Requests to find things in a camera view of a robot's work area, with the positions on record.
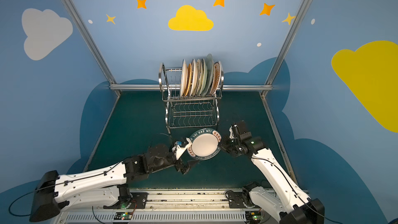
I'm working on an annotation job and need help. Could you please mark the white plate dark lettered rim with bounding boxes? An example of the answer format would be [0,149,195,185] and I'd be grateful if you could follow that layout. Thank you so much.
[187,128,221,160]

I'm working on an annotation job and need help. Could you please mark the chrome wire dish rack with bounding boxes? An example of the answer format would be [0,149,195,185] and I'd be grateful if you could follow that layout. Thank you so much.
[158,63,224,134]

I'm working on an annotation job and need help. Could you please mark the orange sunburst plate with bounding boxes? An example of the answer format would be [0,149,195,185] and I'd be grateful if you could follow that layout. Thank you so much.
[209,61,221,95]
[190,59,199,96]

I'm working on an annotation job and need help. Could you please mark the cream floral plate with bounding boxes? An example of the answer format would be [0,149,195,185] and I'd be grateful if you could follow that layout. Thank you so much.
[195,59,203,96]

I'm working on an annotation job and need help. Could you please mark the large pale green plate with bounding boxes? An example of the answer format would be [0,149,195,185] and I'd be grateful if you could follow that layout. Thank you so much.
[202,54,214,96]

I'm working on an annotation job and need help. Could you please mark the pale green flower plate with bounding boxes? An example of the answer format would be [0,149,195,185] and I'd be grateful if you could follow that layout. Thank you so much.
[198,59,207,95]

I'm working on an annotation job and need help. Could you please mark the yellow woven round plate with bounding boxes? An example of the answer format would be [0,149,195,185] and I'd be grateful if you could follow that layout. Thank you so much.
[183,63,193,96]

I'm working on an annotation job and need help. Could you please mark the white plate black cloud line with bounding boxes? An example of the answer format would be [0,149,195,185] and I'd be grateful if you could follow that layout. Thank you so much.
[180,60,187,97]

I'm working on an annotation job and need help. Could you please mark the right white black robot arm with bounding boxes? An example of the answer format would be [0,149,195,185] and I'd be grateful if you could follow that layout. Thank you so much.
[220,121,325,224]

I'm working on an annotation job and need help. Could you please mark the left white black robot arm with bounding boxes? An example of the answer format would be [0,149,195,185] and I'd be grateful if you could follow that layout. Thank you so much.
[29,144,198,223]

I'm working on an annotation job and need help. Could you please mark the right circuit board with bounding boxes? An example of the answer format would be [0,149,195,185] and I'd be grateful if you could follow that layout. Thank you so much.
[245,211,263,224]

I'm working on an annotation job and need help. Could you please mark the circuit board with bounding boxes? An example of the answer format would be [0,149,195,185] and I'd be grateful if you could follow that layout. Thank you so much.
[245,211,263,224]
[114,212,134,221]

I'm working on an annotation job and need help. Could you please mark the left circuit board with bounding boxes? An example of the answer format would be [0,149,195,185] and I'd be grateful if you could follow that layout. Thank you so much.
[114,212,134,221]

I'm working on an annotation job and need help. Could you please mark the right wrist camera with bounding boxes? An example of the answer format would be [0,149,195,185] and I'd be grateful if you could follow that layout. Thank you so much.
[229,126,236,140]

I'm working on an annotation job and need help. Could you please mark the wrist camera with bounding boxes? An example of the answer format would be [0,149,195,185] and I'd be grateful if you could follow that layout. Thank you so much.
[229,126,236,140]
[172,139,192,160]

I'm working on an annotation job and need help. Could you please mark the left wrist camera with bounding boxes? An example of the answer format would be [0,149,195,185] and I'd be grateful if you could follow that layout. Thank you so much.
[172,139,192,160]

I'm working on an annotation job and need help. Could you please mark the aluminium rail front frame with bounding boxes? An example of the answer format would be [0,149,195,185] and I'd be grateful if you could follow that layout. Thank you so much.
[52,188,279,224]

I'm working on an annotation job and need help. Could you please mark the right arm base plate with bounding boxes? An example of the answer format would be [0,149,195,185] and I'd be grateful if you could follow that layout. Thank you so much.
[225,190,260,208]

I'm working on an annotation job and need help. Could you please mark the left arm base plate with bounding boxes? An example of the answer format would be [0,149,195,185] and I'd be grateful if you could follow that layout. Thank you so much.
[103,192,148,209]

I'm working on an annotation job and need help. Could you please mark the rear aluminium frame bar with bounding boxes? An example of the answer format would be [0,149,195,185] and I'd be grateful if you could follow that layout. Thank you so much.
[110,84,273,91]

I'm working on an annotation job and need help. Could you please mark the left aluminium frame post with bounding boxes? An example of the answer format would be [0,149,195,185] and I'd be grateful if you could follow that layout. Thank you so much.
[61,0,117,86]

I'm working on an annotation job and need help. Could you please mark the aluminium frame post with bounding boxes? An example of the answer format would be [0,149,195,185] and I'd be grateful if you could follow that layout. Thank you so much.
[61,0,117,86]
[265,0,313,87]

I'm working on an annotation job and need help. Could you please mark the right aluminium frame post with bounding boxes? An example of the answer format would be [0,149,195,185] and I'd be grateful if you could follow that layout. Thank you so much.
[265,0,313,87]

